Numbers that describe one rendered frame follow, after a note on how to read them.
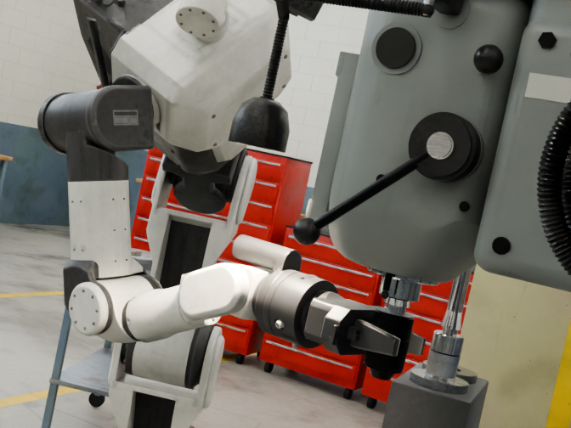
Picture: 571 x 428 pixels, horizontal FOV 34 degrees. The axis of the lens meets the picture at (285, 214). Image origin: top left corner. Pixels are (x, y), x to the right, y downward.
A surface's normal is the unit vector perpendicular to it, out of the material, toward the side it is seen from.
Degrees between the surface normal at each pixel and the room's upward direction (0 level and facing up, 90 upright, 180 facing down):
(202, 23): 148
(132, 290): 39
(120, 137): 79
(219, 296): 88
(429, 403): 90
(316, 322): 90
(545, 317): 90
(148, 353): 99
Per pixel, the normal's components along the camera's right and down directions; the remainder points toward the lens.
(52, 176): 0.88, 0.21
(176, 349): -0.06, -0.08
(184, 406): -0.11, 0.14
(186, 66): 0.04, -0.49
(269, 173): -0.35, -0.03
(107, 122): 0.73, 0.00
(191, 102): 0.29, 0.49
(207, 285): -0.63, -0.12
